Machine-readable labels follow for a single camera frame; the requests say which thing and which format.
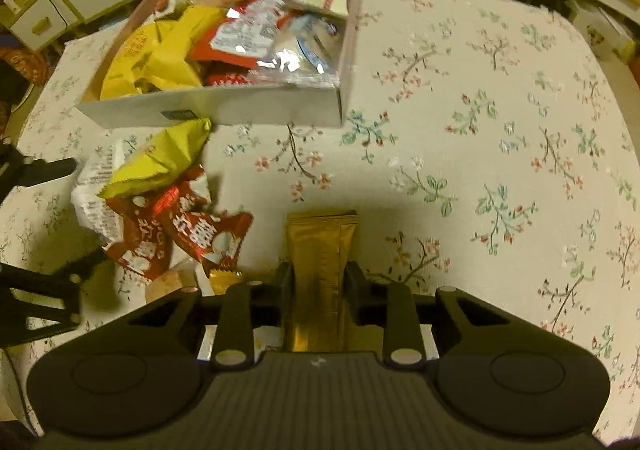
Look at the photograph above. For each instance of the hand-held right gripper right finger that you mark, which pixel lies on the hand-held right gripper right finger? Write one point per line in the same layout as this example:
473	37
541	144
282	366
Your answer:
354	291

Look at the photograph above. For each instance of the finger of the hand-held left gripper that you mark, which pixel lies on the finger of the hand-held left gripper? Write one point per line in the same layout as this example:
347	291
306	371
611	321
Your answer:
40	167
35	302

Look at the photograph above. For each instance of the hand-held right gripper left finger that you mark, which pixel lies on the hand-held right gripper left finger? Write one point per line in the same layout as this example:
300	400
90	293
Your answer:
285	291

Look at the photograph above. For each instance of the gold stick snack packet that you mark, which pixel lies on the gold stick snack packet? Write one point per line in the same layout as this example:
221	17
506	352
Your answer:
320	255

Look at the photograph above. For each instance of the white printed snack packet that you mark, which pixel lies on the white printed snack packet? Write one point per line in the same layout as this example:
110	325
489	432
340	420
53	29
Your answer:
92	202

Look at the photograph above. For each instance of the red snack packet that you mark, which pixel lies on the red snack packet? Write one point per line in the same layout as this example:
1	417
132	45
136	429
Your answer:
200	230
134	236

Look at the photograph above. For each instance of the yellow snack packet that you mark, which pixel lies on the yellow snack packet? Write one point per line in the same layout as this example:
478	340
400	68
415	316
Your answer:
160	160

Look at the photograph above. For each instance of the pink cardboard box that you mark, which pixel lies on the pink cardboard box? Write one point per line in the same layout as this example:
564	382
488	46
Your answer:
250	108

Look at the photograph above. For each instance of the pile of snack packets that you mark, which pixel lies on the pile of snack packets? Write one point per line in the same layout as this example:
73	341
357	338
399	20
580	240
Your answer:
240	36

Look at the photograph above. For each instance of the small gold snack packet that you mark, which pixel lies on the small gold snack packet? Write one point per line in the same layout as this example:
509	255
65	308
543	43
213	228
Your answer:
223	280

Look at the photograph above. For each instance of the red patterned bag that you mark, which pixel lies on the red patterned bag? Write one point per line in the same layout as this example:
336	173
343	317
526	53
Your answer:
22	67

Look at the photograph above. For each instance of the tan snack packet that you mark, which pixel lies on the tan snack packet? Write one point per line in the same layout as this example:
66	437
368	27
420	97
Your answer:
170	283

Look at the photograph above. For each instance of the small white drawer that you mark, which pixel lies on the small white drawer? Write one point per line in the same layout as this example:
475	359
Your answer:
42	22

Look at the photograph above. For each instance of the floral tablecloth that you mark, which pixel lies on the floral tablecloth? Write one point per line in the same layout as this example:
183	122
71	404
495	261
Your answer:
450	155

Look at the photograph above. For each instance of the white cardboard box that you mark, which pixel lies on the white cardboard box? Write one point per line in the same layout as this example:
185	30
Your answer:
600	32

